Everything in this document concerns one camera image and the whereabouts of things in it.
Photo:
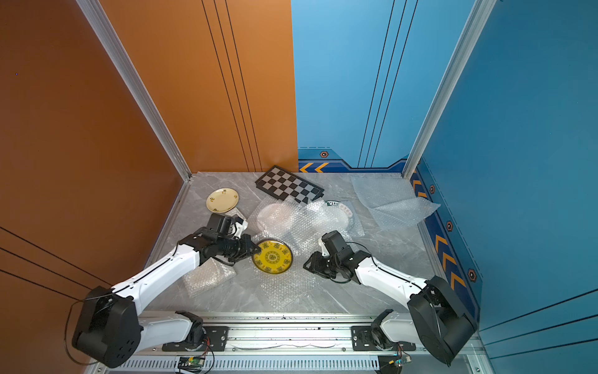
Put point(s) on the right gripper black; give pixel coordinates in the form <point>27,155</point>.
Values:
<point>314,264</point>

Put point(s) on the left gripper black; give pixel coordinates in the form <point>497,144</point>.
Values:
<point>247,245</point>

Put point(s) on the yellow black patterned plate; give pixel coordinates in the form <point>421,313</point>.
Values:
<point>275,257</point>

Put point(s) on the cream yellow dinner plate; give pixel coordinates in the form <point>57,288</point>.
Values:
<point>222,200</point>

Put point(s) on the bubble wrap sheet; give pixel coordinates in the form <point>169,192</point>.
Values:
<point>391,200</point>

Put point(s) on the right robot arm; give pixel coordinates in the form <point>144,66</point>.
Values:
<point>437,320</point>

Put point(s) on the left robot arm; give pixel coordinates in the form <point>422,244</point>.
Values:
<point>111,327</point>

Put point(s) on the small square marker tile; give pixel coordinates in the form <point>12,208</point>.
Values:
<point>238,213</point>

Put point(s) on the black white checkerboard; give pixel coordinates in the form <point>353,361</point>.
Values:
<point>281,184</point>

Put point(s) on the right circuit board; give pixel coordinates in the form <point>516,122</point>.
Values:
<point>392,364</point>

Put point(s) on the circuit board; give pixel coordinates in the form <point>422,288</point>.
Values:
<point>191,364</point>
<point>392,364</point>

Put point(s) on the left circuit board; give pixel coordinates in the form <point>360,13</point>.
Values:
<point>191,364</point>

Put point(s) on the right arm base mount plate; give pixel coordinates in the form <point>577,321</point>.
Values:
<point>369,339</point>

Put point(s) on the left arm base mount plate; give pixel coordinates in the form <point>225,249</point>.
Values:
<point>211,338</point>

